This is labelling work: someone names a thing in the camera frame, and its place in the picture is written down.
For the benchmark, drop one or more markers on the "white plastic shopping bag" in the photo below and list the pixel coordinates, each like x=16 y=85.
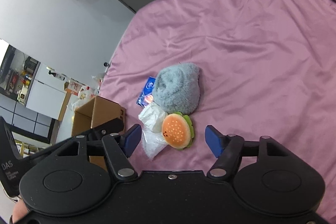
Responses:
x=85 y=94

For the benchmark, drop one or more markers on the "person's left hand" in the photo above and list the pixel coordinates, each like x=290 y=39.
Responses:
x=19 y=211

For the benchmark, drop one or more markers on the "orange burger plush toy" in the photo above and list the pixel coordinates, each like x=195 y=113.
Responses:
x=178 y=131

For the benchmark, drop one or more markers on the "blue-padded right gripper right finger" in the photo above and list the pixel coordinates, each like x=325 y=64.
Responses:
x=228 y=151

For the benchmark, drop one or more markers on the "white kitchen cabinet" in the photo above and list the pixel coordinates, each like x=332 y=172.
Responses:
x=46 y=93

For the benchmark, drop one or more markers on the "pink bed sheet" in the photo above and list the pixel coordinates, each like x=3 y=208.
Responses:
x=267 y=67

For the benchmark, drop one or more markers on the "blue tissue pack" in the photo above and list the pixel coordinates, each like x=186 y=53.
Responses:
x=146 y=96

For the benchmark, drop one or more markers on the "small orange cardboard box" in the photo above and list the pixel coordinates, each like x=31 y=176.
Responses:
x=73 y=87

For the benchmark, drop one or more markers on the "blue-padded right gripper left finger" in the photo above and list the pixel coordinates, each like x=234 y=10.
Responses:
x=118 y=149

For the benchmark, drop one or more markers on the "clear bag white filling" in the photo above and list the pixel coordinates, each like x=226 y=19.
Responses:
x=152 y=143

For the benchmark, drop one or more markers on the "brown cardboard box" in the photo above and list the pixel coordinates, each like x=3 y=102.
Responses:
x=98 y=118

